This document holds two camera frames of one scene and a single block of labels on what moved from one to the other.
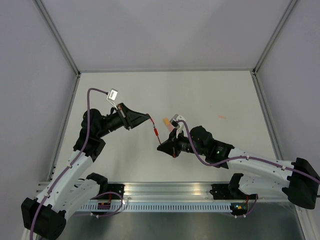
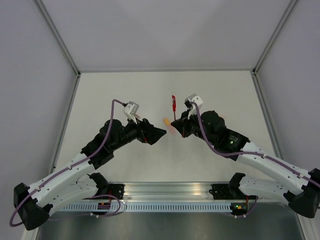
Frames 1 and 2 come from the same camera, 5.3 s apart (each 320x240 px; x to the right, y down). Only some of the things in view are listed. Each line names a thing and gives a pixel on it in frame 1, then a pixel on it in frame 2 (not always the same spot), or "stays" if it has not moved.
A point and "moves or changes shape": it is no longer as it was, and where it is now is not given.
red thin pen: (156, 134) moves or changes shape
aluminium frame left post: (58, 35) stays
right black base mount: (230, 192) stays
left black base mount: (119, 188) stays
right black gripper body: (181, 144) to (192, 126)
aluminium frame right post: (289, 8) stays
